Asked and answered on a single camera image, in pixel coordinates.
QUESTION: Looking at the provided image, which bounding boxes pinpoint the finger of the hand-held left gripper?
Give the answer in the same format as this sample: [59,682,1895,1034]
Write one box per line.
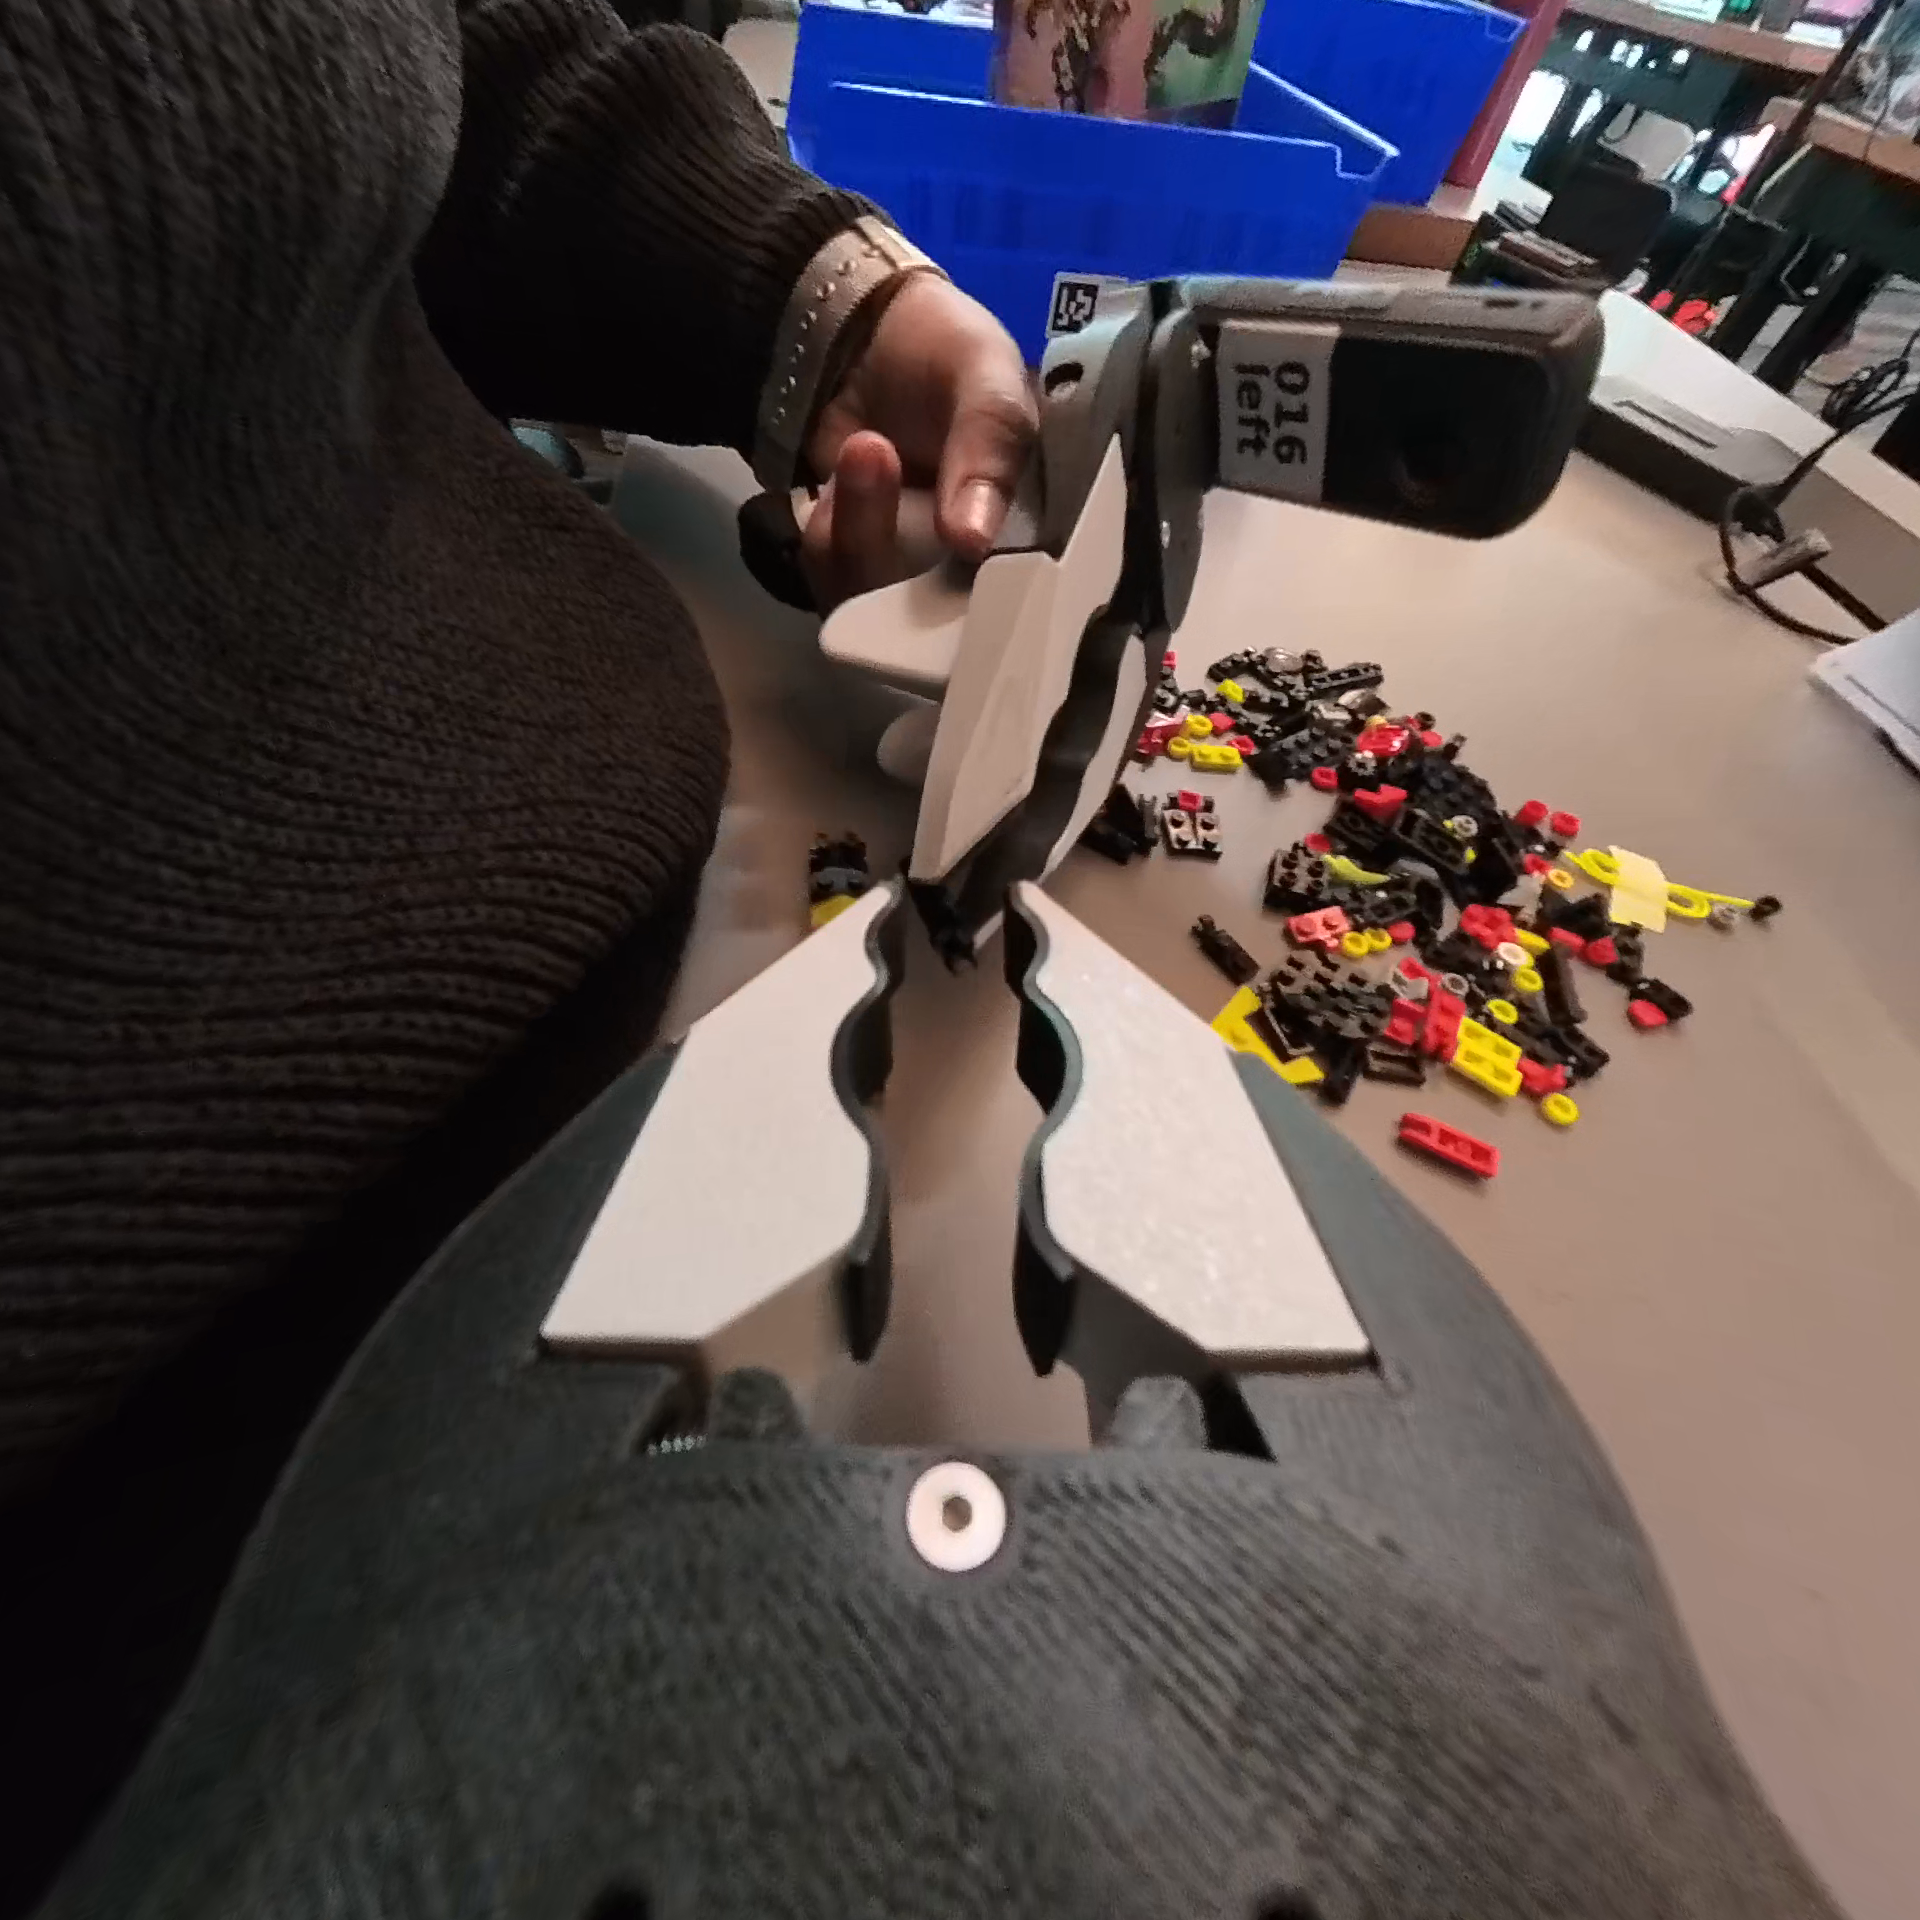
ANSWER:
[959,616,1173,940]
[903,432,1135,889]

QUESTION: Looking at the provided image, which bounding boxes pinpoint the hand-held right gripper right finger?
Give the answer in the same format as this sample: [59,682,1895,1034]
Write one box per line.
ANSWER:
[1002,882,1374,1441]

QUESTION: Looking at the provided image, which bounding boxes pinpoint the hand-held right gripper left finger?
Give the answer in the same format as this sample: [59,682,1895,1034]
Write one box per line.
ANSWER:
[539,882,910,1373]

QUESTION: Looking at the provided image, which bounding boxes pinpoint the pile of lego pieces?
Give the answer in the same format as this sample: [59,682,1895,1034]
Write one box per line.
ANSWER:
[1079,643,1695,1127]

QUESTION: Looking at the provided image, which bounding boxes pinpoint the yellow wedge lego plate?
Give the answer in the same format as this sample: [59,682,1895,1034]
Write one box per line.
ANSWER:
[1207,983,1327,1089]

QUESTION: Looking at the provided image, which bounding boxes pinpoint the red lego plate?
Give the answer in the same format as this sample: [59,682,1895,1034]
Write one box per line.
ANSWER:
[1395,1111,1501,1181]

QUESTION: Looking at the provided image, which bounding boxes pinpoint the printed cardboard lego box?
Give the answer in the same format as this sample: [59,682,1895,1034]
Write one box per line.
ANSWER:
[989,0,1264,127]

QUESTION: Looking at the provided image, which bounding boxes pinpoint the person's left hand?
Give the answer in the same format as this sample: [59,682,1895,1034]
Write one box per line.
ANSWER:
[796,271,1045,609]

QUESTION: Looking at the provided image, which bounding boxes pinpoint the black pouch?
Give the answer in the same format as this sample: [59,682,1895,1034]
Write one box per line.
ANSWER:
[1544,154,1680,279]

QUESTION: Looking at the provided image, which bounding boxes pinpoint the dark red pole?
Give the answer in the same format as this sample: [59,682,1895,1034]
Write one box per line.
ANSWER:
[1447,24,1566,196]

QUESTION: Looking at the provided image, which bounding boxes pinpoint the silver laptop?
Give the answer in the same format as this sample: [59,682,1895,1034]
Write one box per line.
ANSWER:
[1575,285,1920,587]

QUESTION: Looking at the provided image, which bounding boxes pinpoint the background wooden desk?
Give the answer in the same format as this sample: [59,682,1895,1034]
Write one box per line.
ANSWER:
[1559,0,1920,394]

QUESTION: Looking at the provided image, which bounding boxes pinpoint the beige wristwatch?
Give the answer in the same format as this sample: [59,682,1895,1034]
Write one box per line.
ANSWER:
[750,216,950,489]

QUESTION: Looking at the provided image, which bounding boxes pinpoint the blue plastic bin with tag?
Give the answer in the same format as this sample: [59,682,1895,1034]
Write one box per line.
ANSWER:
[783,0,1400,369]

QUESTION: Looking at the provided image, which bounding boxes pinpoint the light blue instruction booklet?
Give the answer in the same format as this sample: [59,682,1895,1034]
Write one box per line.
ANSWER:
[1808,609,1920,781]

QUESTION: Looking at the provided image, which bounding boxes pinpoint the person's black knit sweater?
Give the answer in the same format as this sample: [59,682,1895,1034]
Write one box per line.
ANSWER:
[0,0,736,1920]

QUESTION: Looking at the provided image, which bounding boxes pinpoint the black coiled cable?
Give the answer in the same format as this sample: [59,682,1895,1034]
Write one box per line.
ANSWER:
[1709,451,1892,647]

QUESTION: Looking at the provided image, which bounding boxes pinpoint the neon yellow string with tape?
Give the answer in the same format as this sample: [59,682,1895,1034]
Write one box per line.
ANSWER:
[1568,843,1787,935]

